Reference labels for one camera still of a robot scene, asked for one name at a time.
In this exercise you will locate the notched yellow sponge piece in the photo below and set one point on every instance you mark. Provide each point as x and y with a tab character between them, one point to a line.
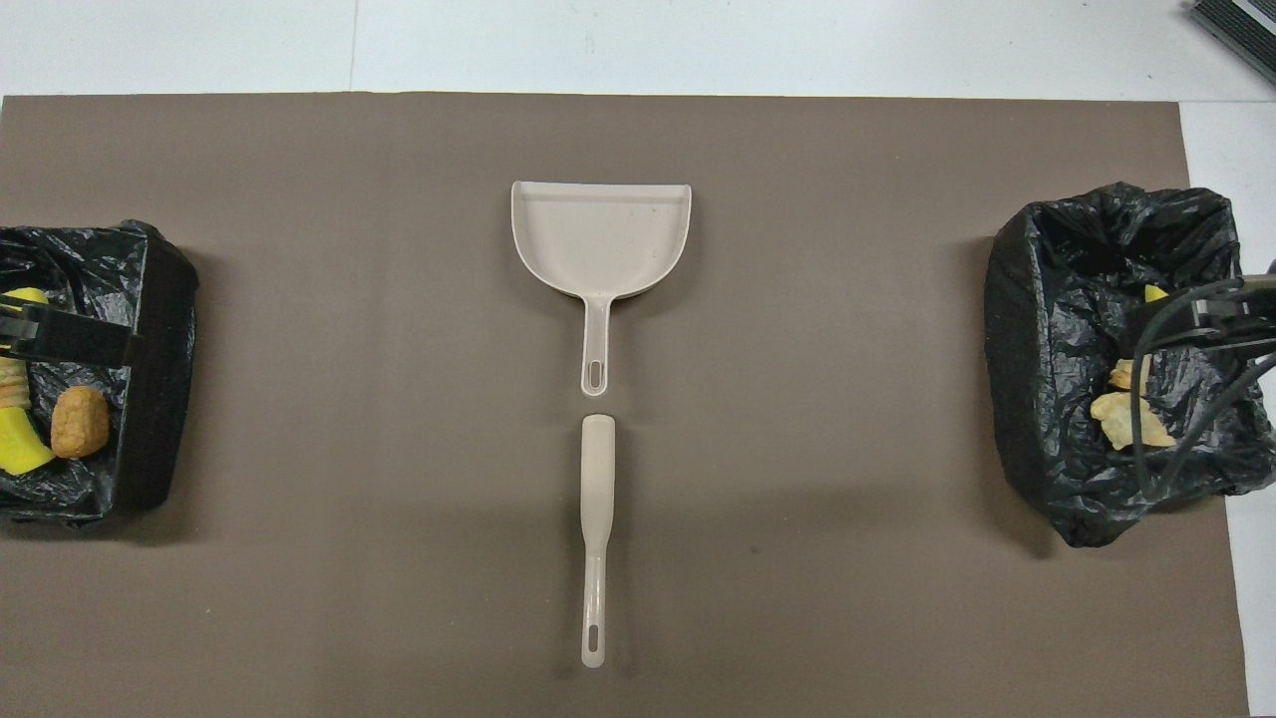
25	296

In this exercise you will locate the small yellow sponge chunk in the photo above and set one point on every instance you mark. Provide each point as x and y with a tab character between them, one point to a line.
1154	293

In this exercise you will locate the striped orange croissant roll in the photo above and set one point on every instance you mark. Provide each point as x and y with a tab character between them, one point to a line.
12	384

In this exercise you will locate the brown bread roll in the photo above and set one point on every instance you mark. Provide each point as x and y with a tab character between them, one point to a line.
80	421

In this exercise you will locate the pale torn bread piece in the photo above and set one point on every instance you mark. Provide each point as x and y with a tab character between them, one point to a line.
1121	375

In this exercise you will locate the yellow sponge with green back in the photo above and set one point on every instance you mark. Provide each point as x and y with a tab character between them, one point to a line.
20	446

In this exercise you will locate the striped orange bread slice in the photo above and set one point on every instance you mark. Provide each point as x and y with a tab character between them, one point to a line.
1121	424

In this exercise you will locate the beige plastic dustpan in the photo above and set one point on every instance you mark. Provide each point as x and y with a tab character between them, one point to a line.
598	234

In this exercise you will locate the beige hand brush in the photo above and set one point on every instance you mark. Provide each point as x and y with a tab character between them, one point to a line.
597	469

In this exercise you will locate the black bag lined bin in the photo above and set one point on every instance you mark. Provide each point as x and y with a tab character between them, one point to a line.
159	399
1047	349

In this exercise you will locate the dark ribbed object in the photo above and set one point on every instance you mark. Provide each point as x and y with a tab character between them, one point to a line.
1246	25

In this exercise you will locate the brown paper table mat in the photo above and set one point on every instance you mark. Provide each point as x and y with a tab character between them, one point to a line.
299	598

